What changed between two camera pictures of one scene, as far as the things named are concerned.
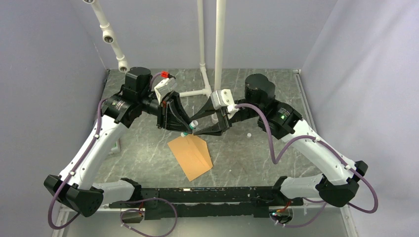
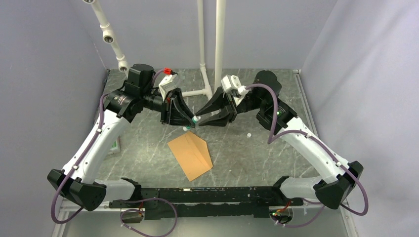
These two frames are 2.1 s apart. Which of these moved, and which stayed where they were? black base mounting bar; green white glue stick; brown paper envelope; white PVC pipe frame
Moved: green white glue stick
Stayed: black base mounting bar; brown paper envelope; white PVC pipe frame
